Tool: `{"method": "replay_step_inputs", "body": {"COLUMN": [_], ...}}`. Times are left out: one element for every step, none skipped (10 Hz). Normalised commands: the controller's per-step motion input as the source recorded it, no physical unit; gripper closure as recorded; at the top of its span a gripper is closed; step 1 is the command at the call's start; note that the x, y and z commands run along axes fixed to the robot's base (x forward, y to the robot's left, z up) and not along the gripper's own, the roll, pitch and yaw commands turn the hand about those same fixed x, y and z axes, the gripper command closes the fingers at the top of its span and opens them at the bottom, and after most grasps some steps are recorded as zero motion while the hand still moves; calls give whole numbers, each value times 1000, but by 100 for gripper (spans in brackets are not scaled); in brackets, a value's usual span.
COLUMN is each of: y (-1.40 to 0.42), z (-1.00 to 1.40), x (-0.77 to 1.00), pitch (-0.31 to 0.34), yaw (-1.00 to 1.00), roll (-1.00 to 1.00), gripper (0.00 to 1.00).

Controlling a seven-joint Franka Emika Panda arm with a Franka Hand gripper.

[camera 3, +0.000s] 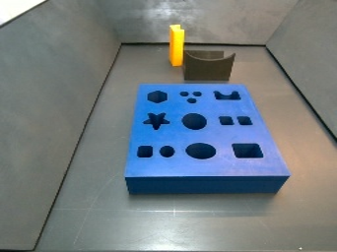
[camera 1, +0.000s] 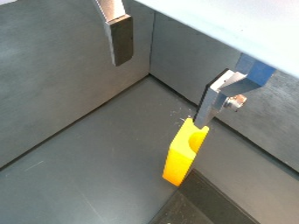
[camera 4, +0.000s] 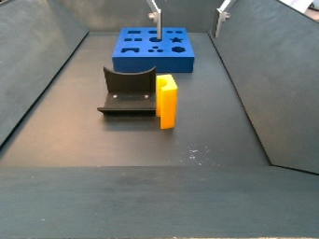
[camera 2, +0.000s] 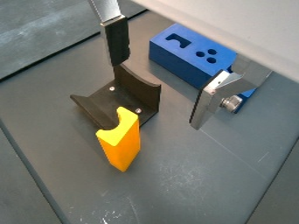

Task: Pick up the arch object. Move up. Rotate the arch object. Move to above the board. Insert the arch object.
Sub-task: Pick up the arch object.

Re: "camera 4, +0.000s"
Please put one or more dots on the black curved bracket stand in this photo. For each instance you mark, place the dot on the black curved bracket stand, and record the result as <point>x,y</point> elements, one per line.
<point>131,93</point>

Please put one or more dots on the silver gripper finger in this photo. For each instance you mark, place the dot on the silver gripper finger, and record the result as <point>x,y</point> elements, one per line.
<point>222,15</point>
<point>155,16</point>

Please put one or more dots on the yellow arch block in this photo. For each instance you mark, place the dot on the yellow arch block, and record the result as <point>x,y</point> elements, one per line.
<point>167,93</point>

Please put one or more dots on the blue foam shape board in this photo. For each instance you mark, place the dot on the blue foam shape board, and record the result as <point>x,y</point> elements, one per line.
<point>140,51</point>

